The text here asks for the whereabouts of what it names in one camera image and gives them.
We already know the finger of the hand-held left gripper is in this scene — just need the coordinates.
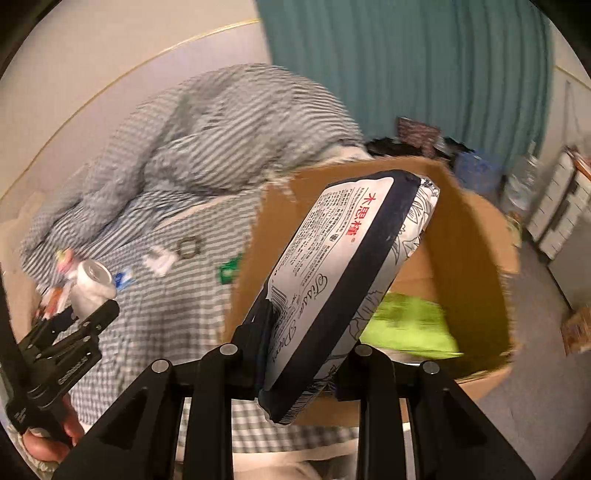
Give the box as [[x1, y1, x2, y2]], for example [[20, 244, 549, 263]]
[[18, 305, 77, 357], [39, 300, 121, 370]]

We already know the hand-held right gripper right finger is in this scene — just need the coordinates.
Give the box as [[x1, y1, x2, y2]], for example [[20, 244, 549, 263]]
[[332, 344, 536, 480]]

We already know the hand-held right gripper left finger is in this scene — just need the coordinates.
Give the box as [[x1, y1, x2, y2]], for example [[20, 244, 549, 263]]
[[53, 308, 271, 480]]

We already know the white tape roll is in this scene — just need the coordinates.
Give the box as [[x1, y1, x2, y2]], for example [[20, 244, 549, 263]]
[[74, 259, 118, 315]]

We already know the lime green packet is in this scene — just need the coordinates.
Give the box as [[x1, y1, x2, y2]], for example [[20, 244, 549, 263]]
[[360, 292, 465, 358]]

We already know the white navy tissue pack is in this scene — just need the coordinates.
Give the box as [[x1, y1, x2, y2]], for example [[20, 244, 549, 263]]
[[256, 170, 439, 424]]

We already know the brown cardboard box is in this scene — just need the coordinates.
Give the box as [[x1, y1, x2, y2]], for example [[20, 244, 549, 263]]
[[224, 156, 522, 425]]

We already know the person's left hand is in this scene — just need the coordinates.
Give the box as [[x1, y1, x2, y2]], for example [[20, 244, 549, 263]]
[[21, 392, 86, 462]]

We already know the red orange flat box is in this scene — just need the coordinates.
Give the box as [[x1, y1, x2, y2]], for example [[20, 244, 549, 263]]
[[37, 281, 75, 320]]

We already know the pink cup with lid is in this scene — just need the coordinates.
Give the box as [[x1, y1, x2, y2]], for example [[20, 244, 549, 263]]
[[54, 247, 80, 283]]

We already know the beige padded headboard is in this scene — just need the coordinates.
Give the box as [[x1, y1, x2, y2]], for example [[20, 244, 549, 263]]
[[0, 194, 42, 296]]

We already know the white power adapter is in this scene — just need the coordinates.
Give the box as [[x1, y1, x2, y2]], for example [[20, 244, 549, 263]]
[[142, 247, 176, 278]]

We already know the dark green small packet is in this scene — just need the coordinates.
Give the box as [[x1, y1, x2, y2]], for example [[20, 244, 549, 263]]
[[217, 254, 245, 284]]

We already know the small brown carton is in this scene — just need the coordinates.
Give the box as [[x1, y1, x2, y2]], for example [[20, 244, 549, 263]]
[[561, 307, 591, 356]]

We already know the grey checked duvet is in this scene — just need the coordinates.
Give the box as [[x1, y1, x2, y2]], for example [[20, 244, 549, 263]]
[[21, 64, 375, 259]]

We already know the blue basket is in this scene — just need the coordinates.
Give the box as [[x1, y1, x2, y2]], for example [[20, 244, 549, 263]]
[[455, 150, 504, 195]]

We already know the clear plastic bottle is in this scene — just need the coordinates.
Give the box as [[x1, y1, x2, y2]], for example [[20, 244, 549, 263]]
[[503, 154, 543, 222]]

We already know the dark patterned box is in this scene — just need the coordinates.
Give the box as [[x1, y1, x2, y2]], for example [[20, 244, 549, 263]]
[[397, 117, 441, 158]]

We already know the white drawer cabinet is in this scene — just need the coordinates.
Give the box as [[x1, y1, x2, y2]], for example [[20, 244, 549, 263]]
[[526, 147, 591, 264]]

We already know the teal curtain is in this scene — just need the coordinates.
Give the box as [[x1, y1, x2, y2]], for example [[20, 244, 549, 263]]
[[256, 0, 555, 185]]

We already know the metal key ring chain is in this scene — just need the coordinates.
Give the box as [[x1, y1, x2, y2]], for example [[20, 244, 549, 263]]
[[175, 235, 200, 259]]

